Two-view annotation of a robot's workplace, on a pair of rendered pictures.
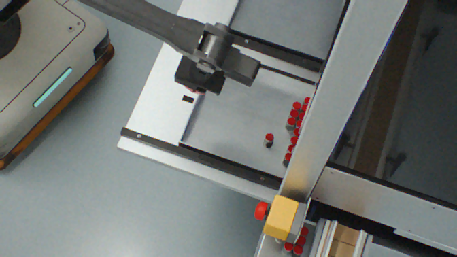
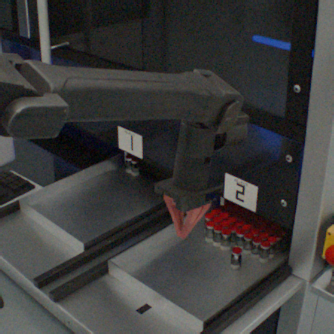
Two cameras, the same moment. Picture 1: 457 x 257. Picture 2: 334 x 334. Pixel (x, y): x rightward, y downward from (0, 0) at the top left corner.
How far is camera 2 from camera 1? 1.20 m
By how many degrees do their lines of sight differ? 50
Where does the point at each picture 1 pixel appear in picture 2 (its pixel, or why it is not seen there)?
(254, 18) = (83, 232)
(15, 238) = not seen: outside the picture
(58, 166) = not seen: outside the picture
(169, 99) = (133, 323)
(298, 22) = (111, 208)
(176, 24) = (186, 77)
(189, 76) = (191, 191)
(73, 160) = not seen: outside the picture
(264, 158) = (250, 273)
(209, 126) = (188, 302)
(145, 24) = (173, 86)
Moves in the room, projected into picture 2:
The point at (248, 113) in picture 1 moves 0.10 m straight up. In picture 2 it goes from (191, 269) to (193, 230)
